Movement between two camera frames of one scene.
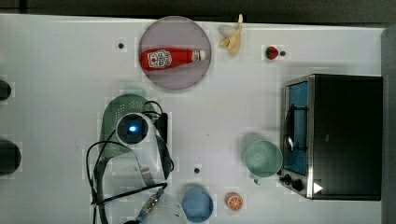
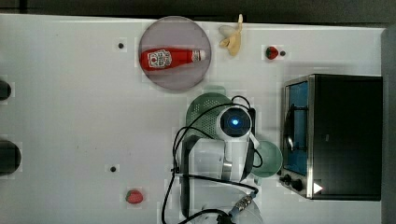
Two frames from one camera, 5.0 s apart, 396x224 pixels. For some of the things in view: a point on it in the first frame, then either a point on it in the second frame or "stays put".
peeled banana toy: [233, 40] stays put
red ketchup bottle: [157, 59] stays put
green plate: [118, 106] -> [202, 113]
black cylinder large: [10, 157] stays put
